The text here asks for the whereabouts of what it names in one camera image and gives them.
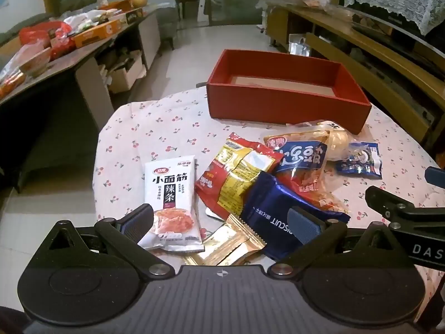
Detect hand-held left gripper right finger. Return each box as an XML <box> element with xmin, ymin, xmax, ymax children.
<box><xmin>268</xmin><ymin>206</ymin><xmax>397</xmax><ymax>279</ymax></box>

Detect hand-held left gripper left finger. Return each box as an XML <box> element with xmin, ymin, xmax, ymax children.
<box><xmin>47</xmin><ymin>203</ymin><xmax>174</xmax><ymax>281</ymax></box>

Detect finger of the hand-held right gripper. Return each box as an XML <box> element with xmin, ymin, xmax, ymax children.
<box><xmin>365</xmin><ymin>185</ymin><xmax>445</xmax><ymax>218</ymax></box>
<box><xmin>425</xmin><ymin>166</ymin><xmax>445</xmax><ymax>186</ymax></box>

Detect small blue snack packet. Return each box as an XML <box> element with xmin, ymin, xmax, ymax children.
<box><xmin>335</xmin><ymin>142</ymin><xmax>383</xmax><ymax>180</ymax></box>

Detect dark blue biscuit packet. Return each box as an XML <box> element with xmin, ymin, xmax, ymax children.
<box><xmin>240</xmin><ymin>171</ymin><xmax>351</xmax><ymax>261</ymax></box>

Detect white spicy strip packet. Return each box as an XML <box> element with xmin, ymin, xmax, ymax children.
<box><xmin>137</xmin><ymin>155</ymin><xmax>206</xmax><ymax>254</ymax></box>

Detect gold foil snack packet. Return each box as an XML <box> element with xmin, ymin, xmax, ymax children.
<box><xmin>224</xmin><ymin>214</ymin><xmax>266</xmax><ymax>251</ymax></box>
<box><xmin>182</xmin><ymin>226</ymin><xmax>251</xmax><ymax>267</ymax></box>

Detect orange snack bag blue label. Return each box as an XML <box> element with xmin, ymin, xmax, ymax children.
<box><xmin>262</xmin><ymin>130</ymin><xmax>350</xmax><ymax>214</ymax></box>

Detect clear bread bun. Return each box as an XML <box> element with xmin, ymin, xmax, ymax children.
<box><xmin>316</xmin><ymin>121</ymin><xmax>350</xmax><ymax>162</ymax></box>

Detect red and yellow snack packet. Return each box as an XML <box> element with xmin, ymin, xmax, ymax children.
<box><xmin>194</xmin><ymin>132</ymin><xmax>284</xmax><ymax>221</ymax></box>

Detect red cardboard box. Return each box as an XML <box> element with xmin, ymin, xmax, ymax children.
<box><xmin>206</xmin><ymin>49</ymin><xmax>372</xmax><ymax>136</ymax></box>

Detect bag of red snacks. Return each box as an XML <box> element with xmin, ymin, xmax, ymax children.
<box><xmin>0</xmin><ymin>46</ymin><xmax>53</xmax><ymax>99</ymax></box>

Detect cherry print tablecloth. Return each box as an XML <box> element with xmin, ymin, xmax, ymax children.
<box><xmin>93</xmin><ymin>89</ymin><xmax>445</xmax><ymax>321</ymax></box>

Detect wooden tv stand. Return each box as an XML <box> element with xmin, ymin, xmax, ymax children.
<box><xmin>266</xmin><ymin>2</ymin><xmax>445</xmax><ymax>147</ymax></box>

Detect white cardboard box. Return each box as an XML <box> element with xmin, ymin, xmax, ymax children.
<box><xmin>107</xmin><ymin>55</ymin><xmax>145</xmax><ymax>93</ymax></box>

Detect black television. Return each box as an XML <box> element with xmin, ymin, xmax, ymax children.
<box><xmin>330</xmin><ymin>0</ymin><xmax>445</xmax><ymax>54</ymax></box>

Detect dark coffee table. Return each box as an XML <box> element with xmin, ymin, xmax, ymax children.
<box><xmin>0</xmin><ymin>7</ymin><xmax>164</xmax><ymax>195</ymax></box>

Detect silver plastic bag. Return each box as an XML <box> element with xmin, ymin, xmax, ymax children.
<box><xmin>288</xmin><ymin>34</ymin><xmax>312</xmax><ymax>57</ymax></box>

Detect orange carton box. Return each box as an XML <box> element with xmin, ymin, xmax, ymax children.
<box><xmin>74</xmin><ymin>17</ymin><xmax>122</xmax><ymax>48</ymax></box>

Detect grey armchair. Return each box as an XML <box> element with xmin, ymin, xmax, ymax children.
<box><xmin>157</xmin><ymin>5</ymin><xmax>179</xmax><ymax>50</ymax></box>

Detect black snack box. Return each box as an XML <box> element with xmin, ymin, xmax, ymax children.
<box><xmin>126</xmin><ymin>8</ymin><xmax>145</xmax><ymax>25</ymax></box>

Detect clear plastic bags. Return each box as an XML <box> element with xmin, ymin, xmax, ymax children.
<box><xmin>302</xmin><ymin>0</ymin><xmax>332</xmax><ymax>10</ymax></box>

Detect red plastic bag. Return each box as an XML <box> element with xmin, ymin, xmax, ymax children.
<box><xmin>19</xmin><ymin>21</ymin><xmax>75</xmax><ymax>60</ymax></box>

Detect orange basket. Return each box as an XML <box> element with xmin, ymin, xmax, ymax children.
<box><xmin>99</xmin><ymin>0</ymin><xmax>134</xmax><ymax>12</ymax></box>

